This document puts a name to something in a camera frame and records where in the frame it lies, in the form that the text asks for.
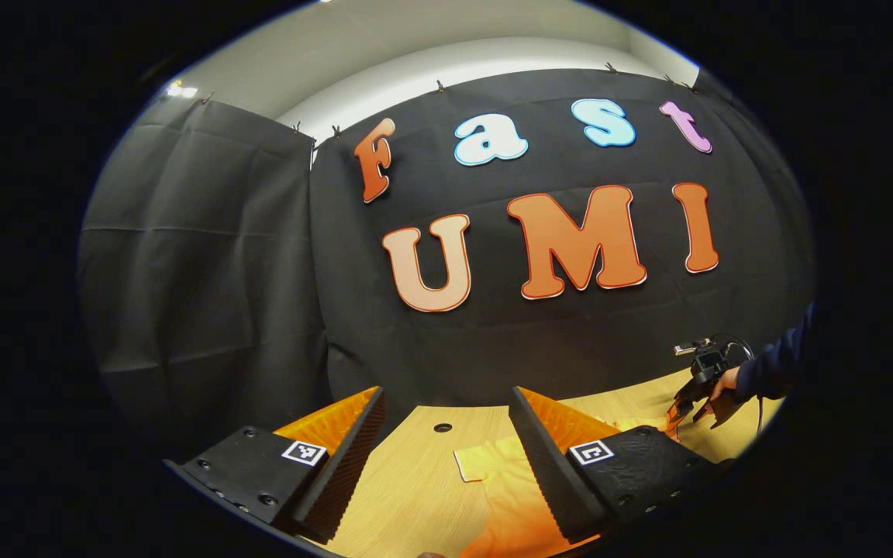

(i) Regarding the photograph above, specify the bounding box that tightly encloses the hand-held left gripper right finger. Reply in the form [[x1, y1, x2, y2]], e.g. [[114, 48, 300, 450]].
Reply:
[[509, 385, 734, 545]]

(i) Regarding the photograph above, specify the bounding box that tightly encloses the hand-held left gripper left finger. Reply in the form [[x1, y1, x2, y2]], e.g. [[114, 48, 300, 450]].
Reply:
[[164, 385, 387, 545]]

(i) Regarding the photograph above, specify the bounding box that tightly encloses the orange T-shirt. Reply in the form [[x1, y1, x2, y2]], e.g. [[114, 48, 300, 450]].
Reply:
[[453, 417, 684, 558]]

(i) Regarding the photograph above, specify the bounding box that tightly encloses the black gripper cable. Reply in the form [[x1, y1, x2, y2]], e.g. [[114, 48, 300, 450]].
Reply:
[[714, 333, 764, 436]]

